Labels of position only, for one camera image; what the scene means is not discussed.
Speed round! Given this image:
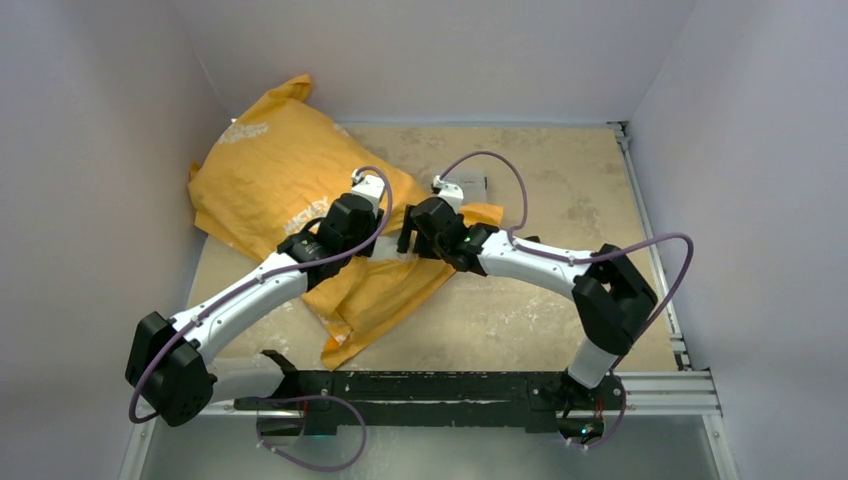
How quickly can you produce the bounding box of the aluminium frame rail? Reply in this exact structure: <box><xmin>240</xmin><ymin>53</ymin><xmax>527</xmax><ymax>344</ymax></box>
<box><xmin>609</xmin><ymin>121</ymin><xmax>740</xmax><ymax>480</ymax></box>

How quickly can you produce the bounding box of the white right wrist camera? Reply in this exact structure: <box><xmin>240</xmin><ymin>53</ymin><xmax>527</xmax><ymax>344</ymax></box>
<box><xmin>431</xmin><ymin>175</ymin><xmax>465</xmax><ymax>213</ymax></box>

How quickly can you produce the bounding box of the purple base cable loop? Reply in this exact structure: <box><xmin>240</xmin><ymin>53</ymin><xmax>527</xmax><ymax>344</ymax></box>
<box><xmin>255</xmin><ymin>394</ymin><xmax>368</xmax><ymax>474</ymax></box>

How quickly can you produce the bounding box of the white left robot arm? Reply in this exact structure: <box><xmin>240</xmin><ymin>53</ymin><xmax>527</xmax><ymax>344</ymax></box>
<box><xmin>125</xmin><ymin>192</ymin><xmax>390</xmax><ymax>427</ymax></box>

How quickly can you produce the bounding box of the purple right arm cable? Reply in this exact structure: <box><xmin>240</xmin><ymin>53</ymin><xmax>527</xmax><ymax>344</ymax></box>
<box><xmin>433</xmin><ymin>150</ymin><xmax>696</xmax><ymax>392</ymax></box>

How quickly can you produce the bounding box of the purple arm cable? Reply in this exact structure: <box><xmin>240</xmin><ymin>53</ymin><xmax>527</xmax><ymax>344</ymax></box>
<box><xmin>433</xmin><ymin>150</ymin><xmax>696</xmax><ymax>392</ymax></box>
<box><xmin>128</xmin><ymin>165</ymin><xmax>395</xmax><ymax>425</ymax></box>

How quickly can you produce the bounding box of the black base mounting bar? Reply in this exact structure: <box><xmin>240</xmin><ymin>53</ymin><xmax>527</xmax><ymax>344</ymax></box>
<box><xmin>234</xmin><ymin>353</ymin><xmax>626</xmax><ymax>443</ymax></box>

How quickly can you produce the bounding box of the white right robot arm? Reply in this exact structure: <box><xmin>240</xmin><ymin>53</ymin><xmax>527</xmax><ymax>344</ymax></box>
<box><xmin>398</xmin><ymin>197</ymin><xmax>658</xmax><ymax>407</ymax></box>

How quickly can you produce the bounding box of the orange Mickey Mouse pillowcase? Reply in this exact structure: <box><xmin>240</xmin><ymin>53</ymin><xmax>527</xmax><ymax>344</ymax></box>
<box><xmin>188</xmin><ymin>74</ymin><xmax>505</xmax><ymax>371</ymax></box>

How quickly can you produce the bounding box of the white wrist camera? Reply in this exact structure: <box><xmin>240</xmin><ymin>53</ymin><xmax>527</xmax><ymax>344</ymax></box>
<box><xmin>431</xmin><ymin>175</ymin><xmax>465</xmax><ymax>213</ymax></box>
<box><xmin>350</xmin><ymin>169</ymin><xmax>386</xmax><ymax>214</ymax></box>

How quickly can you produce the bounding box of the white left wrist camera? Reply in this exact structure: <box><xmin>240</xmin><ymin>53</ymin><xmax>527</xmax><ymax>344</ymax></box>
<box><xmin>350</xmin><ymin>169</ymin><xmax>386</xmax><ymax>214</ymax></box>

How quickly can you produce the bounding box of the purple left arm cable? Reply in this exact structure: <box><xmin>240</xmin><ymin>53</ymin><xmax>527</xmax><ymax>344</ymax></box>
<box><xmin>128</xmin><ymin>165</ymin><xmax>395</xmax><ymax>425</ymax></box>

